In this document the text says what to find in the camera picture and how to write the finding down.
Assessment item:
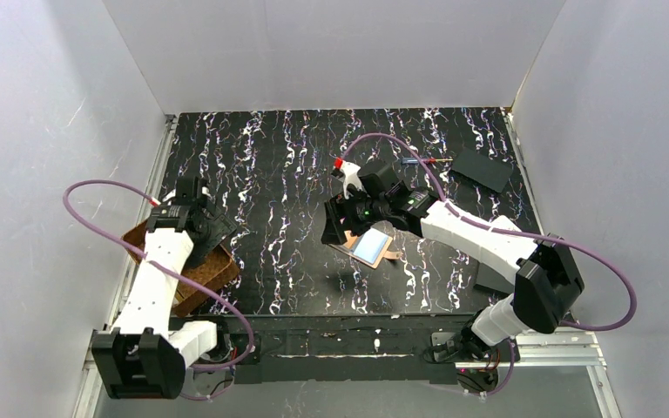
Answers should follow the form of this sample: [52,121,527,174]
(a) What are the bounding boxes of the brown woven basket card holder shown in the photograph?
[121,220,240,317]

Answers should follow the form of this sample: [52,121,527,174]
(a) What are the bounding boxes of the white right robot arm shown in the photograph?
[321,158,584,349]

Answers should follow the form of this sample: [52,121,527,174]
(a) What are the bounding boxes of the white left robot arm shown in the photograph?
[91,176,240,399]

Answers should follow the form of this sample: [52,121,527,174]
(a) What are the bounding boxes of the blue red screwdriver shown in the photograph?
[401,158,452,165]

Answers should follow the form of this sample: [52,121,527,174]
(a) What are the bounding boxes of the black flat box far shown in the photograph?
[449,150,513,192]

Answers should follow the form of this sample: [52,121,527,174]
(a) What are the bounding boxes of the black flat box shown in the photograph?
[473,263,514,298]
[449,150,513,192]

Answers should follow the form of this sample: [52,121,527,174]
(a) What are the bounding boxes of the black flat box near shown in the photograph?
[473,263,514,298]

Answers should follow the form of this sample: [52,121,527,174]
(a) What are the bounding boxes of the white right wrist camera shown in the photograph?
[331,158,363,199]

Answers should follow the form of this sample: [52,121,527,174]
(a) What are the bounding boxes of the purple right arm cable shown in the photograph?
[340,132,639,397]

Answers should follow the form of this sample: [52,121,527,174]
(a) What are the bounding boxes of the aluminium frame rail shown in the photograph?
[72,327,621,417]

